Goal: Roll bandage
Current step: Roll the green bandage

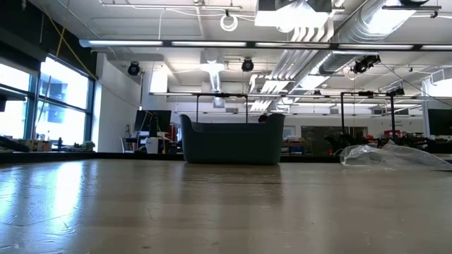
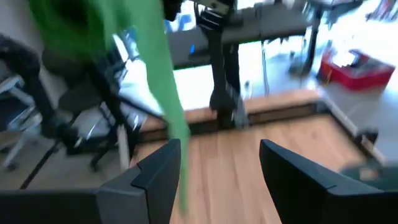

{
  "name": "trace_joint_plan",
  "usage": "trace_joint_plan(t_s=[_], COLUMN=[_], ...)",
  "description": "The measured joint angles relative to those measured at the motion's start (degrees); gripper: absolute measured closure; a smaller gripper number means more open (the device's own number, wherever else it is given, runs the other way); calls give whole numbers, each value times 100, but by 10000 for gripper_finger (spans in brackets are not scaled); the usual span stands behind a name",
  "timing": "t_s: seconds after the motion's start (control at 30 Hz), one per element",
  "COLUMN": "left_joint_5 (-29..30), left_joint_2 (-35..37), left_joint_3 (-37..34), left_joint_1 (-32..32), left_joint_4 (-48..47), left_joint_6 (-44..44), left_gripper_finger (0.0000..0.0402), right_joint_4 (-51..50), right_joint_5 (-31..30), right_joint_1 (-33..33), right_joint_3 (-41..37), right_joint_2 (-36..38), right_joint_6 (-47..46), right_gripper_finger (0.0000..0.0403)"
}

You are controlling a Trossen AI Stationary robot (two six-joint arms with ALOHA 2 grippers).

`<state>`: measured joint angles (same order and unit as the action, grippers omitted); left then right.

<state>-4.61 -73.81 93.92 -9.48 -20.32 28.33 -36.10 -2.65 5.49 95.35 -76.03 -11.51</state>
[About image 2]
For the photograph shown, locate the green elastic bandage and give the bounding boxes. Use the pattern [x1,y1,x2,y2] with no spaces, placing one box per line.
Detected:
[29,0,191,215]

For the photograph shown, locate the dark teal plastic bin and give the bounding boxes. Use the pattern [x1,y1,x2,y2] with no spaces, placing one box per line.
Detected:
[340,157,398,191]

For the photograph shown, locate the red plastic crate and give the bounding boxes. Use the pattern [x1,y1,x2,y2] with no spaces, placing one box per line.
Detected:
[317,49,396,91]

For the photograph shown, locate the silver bracket bar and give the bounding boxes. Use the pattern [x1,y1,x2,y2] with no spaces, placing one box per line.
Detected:
[117,124,132,171]

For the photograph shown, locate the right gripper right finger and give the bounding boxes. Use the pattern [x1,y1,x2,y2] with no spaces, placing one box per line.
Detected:
[260,139,398,224]

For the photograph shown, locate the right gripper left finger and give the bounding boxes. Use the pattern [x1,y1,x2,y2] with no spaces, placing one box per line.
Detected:
[96,139,182,224]

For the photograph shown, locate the black office chair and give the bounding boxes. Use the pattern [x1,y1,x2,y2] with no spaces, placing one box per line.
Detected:
[40,46,150,172]

